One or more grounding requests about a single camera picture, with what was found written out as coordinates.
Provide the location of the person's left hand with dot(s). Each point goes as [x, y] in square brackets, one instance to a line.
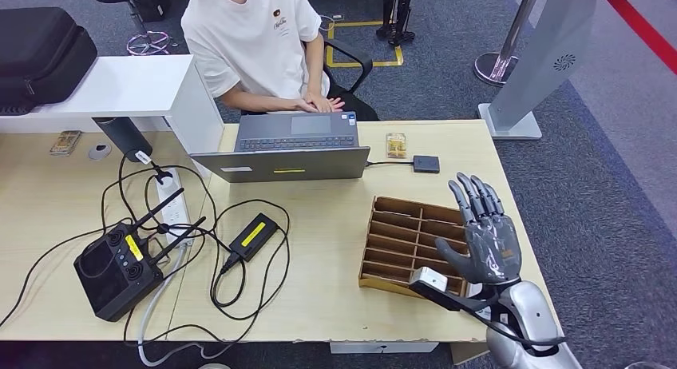
[325, 103]

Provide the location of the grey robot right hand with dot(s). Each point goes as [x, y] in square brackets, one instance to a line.
[494, 250]

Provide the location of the person's right hand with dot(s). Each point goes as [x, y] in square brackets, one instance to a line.
[308, 107]

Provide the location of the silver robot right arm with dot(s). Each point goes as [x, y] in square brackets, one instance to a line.
[529, 313]

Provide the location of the person's left forearm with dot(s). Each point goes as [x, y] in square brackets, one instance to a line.
[315, 65]

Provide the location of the person's right forearm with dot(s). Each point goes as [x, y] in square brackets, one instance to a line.
[259, 99]

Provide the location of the person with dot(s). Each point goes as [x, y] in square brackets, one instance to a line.
[254, 44]

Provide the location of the wooden card slot rack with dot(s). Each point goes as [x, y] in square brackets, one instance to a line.
[396, 234]

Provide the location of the gold card in clear sleeve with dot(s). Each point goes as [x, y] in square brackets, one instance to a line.
[65, 143]

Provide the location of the grey laptop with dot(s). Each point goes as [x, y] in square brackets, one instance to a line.
[285, 164]

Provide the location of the wooden desk leg panel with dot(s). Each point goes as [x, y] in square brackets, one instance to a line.
[468, 352]

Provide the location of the small black square device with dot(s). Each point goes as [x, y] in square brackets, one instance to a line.
[426, 164]

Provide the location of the humanoid robot on stand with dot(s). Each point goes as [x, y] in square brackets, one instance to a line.
[396, 12]

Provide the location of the black adapter with yellow label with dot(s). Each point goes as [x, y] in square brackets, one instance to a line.
[253, 236]

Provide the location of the white power strip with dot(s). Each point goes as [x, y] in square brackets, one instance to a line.
[174, 210]

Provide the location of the black cylinder flask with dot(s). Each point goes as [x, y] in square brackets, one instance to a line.
[124, 138]

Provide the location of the white raised shelf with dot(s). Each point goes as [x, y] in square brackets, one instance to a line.
[116, 85]

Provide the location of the silver kiosk stand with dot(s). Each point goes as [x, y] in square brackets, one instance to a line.
[546, 49]

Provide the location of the black remote controller with antennas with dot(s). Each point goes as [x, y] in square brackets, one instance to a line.
[112, 281]

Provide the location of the red barrier belt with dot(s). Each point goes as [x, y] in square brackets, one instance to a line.
[642, 28]

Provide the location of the black carrying case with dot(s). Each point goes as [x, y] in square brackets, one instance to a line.
[39, 56]

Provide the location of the chrome stanchion post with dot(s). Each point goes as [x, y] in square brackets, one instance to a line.
[495, 67]

